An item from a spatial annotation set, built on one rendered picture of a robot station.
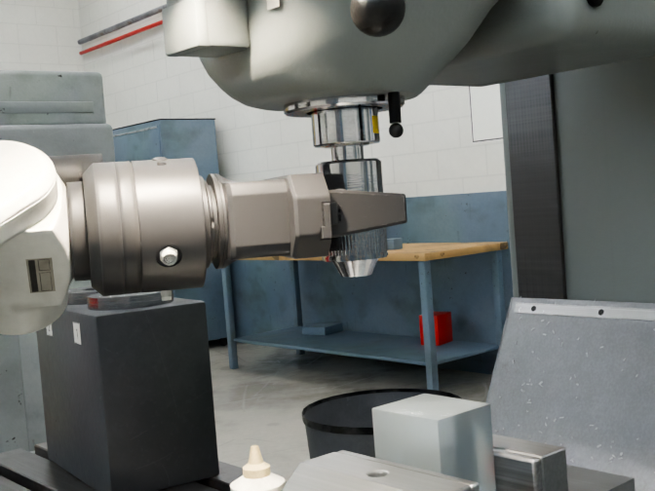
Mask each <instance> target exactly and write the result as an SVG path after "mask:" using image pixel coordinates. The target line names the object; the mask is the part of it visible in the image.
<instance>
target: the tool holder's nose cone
mask: <svg viewBox="0 0 655 491"><path fill-rule="evenodd" d="M377 260H378V258H377V259H369V260H359V261H343V262H332V263H333V264H334V266H335V268H336V269H337V271H338V273H339V274H340V276H341V277H362V276H369V275H372V272H373V270H374V268H375V265H376V263H377Z"/></svg>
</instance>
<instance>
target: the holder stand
mask: <svg viewBox="0 0 655 491"><path fill-rule="evenodd" d="M37 342H38V353H39V363H40V373H41V384H42V395H43V405H44V415H45V426H46V437H47V446H48V457H49V459H50V460H52V461H53V462H55V463H56V464H58V465H59V466H61V467H62V468H64V469H65V470H67V471H68V472H70V473H71V474H73V475H74V476H76V477H77V478H79V479H80V480H82V481H83V482H85V483H86V484H88V485H89V486H91V487H92V488H94V489H95V490H96V491H158V490H162V489H166V488H170V487H174V486H177V485H181V484H185V483H189V482H193V481H197V480H201V479H205V478H209V477H213V476H217V475H218V474H219V465H218V454H217V442H216V430H215V419H214V407H213V395H212V373H211V361H210V349H209V337H208V326H207V314H206V304H205V302H204V301H200V300H192V299H184V298H175V297H173V291H172V300H166V301H163V300H162V296H161V291H154V292H143V293H131V294H120V295H110V296H102V295H101V294H100V293H99V292H97V291H96V290H95V289H94V288H92V287H91V286H87V287H79V288H72V289H68V302H67V306H66V308H65V310H64V312H63V313H62V314H61V316H60V317H59V318H58V319H57V320H56V321H54V322H53V323H52V324H50V325H49V326H47V327H45V328H43V329H40V330H38V331H37Z"/></svg>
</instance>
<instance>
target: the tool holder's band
mask: <svg viewBox="0 0 655 491"><path fill-rule="evenodd" d="M315 168H316V173H317V172H321V173H322V174H323V175H324V176H328V175H340V174H352V173H366V172H382V163H381V160H379V159H378V158H367V159H351V160H339V161H328V162H320V163H318V164H316V166H315Z"/></svg>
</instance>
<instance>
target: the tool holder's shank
mask: <svg viewBox="0 0 655 491"><path fill-rule="evenodd" d="M367 145H369V143H347V144H336V145H329V146H325V148H326V149H331V160H332V161H339V160H351V159H364V158H365V155H364V146H367Z"/></svg>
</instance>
